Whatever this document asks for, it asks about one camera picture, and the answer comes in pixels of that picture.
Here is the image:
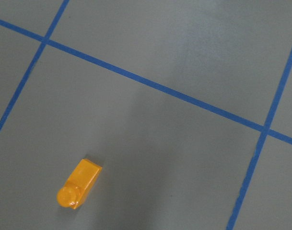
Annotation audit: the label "orange trapezoid block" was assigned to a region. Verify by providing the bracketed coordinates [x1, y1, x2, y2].
[57, 159, 102, 209]

